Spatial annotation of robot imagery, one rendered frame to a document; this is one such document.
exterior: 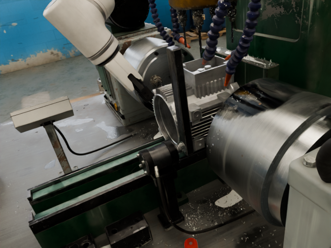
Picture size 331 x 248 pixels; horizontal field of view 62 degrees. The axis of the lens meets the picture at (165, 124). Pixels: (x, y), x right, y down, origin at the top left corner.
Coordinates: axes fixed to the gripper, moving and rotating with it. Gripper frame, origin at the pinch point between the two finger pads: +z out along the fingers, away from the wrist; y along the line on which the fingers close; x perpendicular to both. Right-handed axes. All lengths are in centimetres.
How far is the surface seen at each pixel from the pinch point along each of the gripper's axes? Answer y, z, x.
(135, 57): -20.5, -1.1, 7.3
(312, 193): 53, -4, 3
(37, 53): -546, 61, -66
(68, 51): -541, 100, -21
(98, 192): 10.9, 4.2, -26.8
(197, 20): 10.6, -9.4, 19.7
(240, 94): 29.5, -1.2, 11.2
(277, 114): 39.3, -1.3, 10.9
